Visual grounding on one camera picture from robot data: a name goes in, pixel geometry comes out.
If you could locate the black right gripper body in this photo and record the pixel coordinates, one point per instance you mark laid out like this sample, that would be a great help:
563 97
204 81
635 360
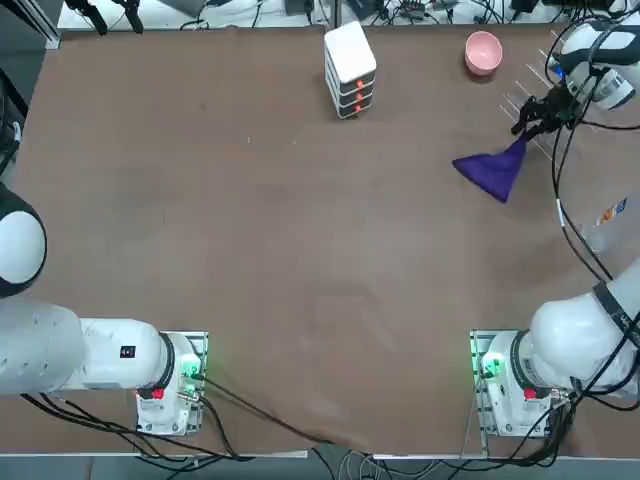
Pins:
557 105

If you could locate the purple towel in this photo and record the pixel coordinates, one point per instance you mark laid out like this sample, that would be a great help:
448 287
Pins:
495 170

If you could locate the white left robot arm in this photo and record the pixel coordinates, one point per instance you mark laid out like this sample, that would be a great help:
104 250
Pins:
100 355

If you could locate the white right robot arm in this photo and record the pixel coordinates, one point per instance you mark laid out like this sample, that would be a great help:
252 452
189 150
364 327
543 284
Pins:
565 350

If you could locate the clear acrylic stepped rack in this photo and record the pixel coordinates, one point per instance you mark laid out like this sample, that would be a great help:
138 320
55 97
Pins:
525 85

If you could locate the pink bowl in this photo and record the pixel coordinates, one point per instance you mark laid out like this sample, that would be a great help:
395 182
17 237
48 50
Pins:
482 52

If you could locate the clear bottle with blue cap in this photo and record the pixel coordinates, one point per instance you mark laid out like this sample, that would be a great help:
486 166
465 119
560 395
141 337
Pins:
612 212

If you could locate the white mini drawer cabinet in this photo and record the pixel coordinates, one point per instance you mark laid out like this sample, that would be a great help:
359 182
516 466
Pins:
350 50

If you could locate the black stand leg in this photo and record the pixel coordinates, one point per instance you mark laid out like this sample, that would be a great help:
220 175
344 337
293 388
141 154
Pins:
95 15
132 15

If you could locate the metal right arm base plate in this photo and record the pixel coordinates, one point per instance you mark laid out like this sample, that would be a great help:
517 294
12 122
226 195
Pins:
477 350

